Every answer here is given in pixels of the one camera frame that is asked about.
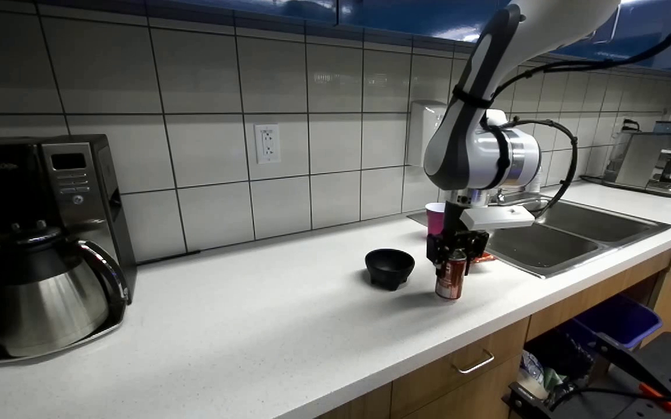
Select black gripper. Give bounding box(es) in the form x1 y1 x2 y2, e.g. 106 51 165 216
426 197 493 275

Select red soda can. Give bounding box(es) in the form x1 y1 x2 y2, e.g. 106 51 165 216
433 249 471 303

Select black bowl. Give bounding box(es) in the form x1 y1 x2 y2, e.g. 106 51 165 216
365 246 417 292

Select purple plastic cup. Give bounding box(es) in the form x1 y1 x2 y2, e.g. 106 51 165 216
424 199 450 239

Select stainless steel double sink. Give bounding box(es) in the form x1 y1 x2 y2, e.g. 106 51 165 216
485 195 671 278

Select wooden lower cabinet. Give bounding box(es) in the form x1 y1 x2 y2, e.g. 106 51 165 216
319 231 671 419

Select blue plastic bin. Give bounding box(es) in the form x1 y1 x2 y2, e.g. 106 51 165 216
571 295 665 355

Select silver espresso machine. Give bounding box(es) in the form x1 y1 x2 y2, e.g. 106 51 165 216
599 115 671 197

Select blue upper cabinets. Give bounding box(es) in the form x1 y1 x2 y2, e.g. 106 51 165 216
148 0 671 76

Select black equipment cart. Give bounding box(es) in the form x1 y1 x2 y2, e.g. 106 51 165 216
507 327 671 419

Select steel coffee carafe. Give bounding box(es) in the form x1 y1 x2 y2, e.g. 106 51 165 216
0 227 132 359

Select black drip coffee maker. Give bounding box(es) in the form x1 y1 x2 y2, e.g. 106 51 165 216
0 133 137 367

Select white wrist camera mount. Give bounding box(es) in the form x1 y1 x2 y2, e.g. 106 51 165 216
460 202 538 233

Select silver drawer handle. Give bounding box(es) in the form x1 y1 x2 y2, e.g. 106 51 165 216
455 351 500 380

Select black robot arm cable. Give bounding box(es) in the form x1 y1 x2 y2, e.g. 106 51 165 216
489 0 671 220

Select white wall outlet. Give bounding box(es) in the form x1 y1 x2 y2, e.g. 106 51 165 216
255 122 285 166

